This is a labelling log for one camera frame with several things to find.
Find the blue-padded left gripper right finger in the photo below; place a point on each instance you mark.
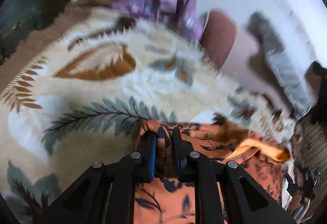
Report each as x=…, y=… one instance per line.
x=223, y=192

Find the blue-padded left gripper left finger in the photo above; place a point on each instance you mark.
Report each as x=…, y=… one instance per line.
x=105, y=193

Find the orange black floral garment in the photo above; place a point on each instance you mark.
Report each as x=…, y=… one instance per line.
x=167, y=200

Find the striped sofa back cushion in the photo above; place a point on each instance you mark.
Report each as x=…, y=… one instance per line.
x=308, y=204

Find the cream leaf-pattern fleece blanket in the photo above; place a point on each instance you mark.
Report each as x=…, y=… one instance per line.
x=79, y=90

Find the black garment on sofa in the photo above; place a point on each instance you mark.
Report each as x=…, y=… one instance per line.
x=316, y=77

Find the grey pillow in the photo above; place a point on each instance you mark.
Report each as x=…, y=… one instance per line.
x=281, y=66

